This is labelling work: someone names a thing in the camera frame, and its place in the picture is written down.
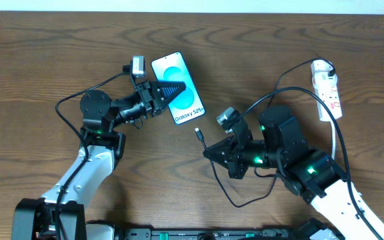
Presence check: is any blue Galaxy smartphone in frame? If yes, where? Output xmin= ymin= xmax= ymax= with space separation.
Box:
xmin=151 ymin=52 xmax=205 ymax=125

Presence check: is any black charging cable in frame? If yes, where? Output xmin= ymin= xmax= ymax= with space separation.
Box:
xmin=194 ymin=58 xmax=337 ymax=209

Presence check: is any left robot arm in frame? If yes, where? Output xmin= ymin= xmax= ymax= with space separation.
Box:
xmin=11 ymin=75 xmax=186 ymax=239

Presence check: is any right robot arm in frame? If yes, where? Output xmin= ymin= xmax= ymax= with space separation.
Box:
xmin=203 ymin=106 xmax=384 ymax=239

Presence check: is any white USB charger plug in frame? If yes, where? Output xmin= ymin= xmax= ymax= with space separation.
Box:
xmin=311 ymin=59 xmax=335 ymax=76

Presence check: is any white power strip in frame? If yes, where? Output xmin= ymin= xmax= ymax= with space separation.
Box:
xmin=312 ymin=71 xmax=343 ymax=119

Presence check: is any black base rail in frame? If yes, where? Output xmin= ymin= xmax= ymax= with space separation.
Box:
xmin=85 ymin=218 xmax=346 ymax=240

